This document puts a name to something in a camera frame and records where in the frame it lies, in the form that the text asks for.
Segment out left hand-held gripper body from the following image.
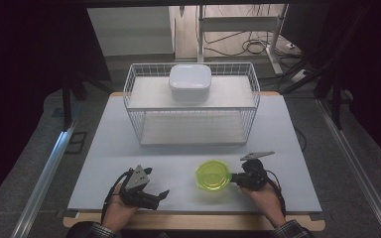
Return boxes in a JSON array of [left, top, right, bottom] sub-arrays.
[[118, 164, 162, 211]]

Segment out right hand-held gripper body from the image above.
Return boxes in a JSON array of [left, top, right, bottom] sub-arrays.
[[239, 151, 276, 191]]

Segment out yellow-green round bowl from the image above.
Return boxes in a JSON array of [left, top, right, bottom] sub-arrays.
[[194, 160, 234, 192]]

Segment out white wire shelf rack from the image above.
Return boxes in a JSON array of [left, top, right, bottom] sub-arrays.
[[123, 61, 261, 147]]

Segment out white lidded plastic container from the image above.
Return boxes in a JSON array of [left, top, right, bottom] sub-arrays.
[[168, 63, 212, 103]]

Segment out person's left hand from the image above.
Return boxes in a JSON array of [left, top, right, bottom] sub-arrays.
[[101, 182, 141, 233]]

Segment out person's right hand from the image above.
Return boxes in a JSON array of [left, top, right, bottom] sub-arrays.
[[239, 180, 288, 229]]

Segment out black metal stand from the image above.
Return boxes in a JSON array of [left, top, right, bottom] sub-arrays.
[[313, 63, 345, 131], [60, 76, 114, 131]]

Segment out white power strip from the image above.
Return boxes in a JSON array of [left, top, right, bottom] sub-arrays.
[[291, 68, 311, 83]]

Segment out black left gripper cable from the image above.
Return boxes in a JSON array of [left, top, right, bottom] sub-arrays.
[[100, 168, 134, 226]]

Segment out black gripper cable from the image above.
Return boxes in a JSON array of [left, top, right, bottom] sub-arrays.
[[265, 170, 287, 217], [100, 168, 134, 226]]

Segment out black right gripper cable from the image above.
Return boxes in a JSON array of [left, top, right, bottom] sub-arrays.
[[265, 170, 287, 217]]

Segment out black cable beside table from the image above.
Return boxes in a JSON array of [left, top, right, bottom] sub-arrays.
[[293, 126, 308, 154]]

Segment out black floor frame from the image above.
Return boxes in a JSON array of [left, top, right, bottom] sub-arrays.
[[64, 131, 88, 155]]

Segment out aluminium rail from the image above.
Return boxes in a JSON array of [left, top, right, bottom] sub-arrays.
[[315, 98, 381, 238], [11, 128, 77, 238]]

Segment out black floor cables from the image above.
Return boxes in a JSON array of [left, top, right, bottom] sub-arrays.
[[203, 30, 283, 58]]

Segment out white metal desk frame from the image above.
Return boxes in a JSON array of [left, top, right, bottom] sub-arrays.
[[196, 4, 290, 75]]

